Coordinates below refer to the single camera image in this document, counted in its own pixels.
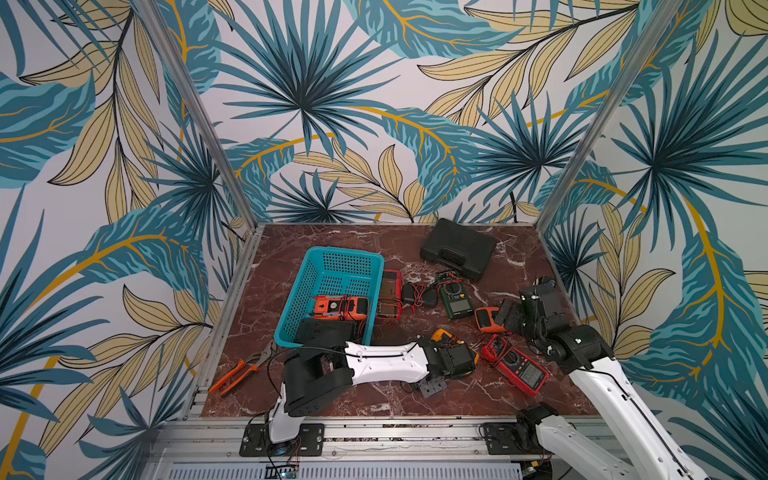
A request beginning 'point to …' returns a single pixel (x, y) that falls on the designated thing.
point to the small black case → (432, 385)
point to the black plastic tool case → (459, 248)
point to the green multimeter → (455, 297)
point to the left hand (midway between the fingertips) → (421, 377)
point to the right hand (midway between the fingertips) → (517, 313)
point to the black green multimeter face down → (326, 332)
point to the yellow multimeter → (440, 334)
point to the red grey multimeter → (525, 373)
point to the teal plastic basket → (333, 271)
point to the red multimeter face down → (390, 305)
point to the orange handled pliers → (252, 361)
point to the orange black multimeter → (340, 307)
